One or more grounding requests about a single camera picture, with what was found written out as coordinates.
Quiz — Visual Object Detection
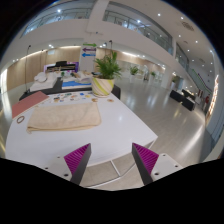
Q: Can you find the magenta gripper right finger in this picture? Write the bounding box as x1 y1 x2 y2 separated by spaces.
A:
132 143 159 185

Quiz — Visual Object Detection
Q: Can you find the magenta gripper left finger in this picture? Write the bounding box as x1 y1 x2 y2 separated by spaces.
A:
64 144 91 185

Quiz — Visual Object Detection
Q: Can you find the beige folded towel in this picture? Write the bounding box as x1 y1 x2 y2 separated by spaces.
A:
27 102 101 132

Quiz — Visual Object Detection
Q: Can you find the dark bench right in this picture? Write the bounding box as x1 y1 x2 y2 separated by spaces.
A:
170 89 196 111

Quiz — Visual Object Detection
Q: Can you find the pink flat mat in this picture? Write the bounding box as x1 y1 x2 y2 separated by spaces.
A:
12 91 48 119

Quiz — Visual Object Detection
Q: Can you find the black low platform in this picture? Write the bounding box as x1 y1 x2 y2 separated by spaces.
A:
18 77 122 102

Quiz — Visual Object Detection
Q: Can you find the striped plant pot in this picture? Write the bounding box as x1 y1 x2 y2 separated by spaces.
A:
92 77 114 97

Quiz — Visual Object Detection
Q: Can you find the blue mat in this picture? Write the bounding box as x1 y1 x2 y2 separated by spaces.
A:
62 81 91 89

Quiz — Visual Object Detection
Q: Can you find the distant potted plant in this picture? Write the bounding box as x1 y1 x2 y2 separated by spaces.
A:
130 66 139 83

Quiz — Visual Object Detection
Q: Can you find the black piano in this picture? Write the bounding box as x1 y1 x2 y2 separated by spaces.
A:
45 61 79 72

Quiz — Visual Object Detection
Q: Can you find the green potted plant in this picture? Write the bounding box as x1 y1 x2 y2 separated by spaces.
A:
95 51 122 80

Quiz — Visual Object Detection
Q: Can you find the sign with coloured arrows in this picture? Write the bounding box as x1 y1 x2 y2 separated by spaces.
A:
79 42 97 72

